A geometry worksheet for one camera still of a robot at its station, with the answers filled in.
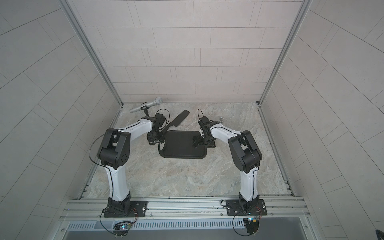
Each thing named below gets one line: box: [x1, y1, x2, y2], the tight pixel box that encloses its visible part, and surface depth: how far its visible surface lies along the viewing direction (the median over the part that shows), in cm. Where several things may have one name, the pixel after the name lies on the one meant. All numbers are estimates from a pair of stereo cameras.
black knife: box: [161, 109, 191, 134], surface depth 110 cm
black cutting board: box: [158, 130, 208, 159], surface depth 93 cm
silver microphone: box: [129, 97, 162, 113], surface depth 90 cm
